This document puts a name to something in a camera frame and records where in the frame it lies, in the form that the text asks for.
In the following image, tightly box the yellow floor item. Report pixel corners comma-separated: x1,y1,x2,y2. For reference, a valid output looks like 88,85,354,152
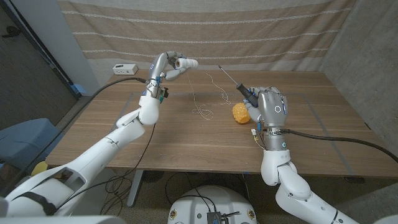
30,161,49,177

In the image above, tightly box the blue black handled screwdriver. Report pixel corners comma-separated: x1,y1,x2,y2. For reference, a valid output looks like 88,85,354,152
218,64,259,108

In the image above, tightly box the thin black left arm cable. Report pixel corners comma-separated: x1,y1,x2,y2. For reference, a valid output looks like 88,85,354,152
55,123,156,210

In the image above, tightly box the beige striped backdrop cloth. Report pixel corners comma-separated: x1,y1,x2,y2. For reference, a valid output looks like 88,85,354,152
57,0,357,72

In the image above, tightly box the white string spool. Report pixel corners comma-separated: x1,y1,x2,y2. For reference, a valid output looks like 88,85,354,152
175,58,200,70

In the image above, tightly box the black door frame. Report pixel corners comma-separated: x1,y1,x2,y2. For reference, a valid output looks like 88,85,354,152
0,0,82,100

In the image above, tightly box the blue upholstered chair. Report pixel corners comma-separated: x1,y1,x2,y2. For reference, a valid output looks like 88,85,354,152
0,118,65,170

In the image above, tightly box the black door handle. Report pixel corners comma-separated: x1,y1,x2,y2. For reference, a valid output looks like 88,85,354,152
1,26,21,39

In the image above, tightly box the white string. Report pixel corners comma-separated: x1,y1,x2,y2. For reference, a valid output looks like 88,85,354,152
187,68,233,121

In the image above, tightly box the grey finned electronics module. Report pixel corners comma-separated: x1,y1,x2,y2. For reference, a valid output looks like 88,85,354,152
206,211,222,224

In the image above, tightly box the white robot chest edge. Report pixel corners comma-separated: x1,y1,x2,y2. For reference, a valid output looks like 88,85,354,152
0,215,127,224

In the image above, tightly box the white power strip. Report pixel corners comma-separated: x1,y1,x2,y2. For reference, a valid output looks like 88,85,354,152
112,63,139,76

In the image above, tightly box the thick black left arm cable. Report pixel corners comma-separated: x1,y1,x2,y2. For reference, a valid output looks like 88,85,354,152
6,77,147,195

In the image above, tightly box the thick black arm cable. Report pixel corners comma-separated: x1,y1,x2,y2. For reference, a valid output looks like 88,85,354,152
6,77,147,195
280,128,398,164

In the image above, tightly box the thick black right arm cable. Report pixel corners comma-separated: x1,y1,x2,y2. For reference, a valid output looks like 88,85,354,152
280,128,398,164

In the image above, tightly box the grey table leg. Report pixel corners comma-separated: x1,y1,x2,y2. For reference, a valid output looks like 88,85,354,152
126,169,144,208

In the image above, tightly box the yellow bumpy stress ball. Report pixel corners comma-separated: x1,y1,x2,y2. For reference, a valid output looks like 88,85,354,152
231,103,251,124

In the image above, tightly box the dark round floor object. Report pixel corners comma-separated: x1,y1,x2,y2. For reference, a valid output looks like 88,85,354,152
142,170,165,184

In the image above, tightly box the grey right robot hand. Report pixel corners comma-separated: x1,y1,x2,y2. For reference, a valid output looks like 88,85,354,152
244,86,289,128

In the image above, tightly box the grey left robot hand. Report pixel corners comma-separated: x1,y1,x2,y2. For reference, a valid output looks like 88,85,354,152
148,51,189,84

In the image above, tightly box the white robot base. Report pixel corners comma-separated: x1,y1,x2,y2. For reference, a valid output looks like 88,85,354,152
167,185,258,224

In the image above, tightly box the black floor cable tangle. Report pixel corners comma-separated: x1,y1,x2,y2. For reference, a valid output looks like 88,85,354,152
99,169,139,215

